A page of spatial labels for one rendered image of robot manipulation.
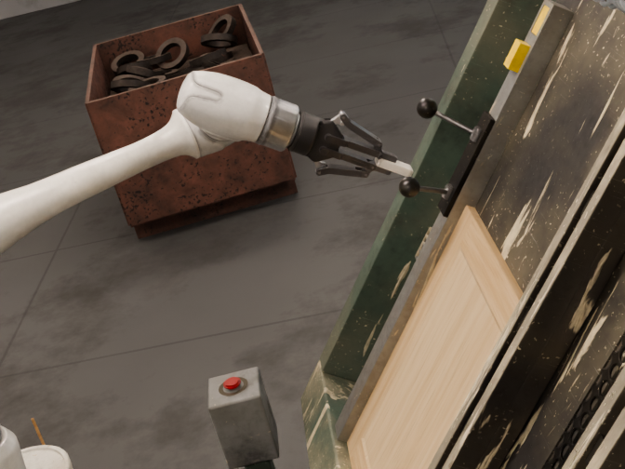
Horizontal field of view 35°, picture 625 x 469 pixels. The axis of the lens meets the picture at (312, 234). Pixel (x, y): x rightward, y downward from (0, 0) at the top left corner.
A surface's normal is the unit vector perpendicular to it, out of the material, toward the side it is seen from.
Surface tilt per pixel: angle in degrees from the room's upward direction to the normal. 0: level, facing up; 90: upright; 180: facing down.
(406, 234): 90
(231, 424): 90
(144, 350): 0
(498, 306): 55
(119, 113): 90
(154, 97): 90
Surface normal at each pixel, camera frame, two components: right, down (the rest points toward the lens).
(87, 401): -0.23, -0.87
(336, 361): 0.09, 0.43
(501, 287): -0.92, -0.30
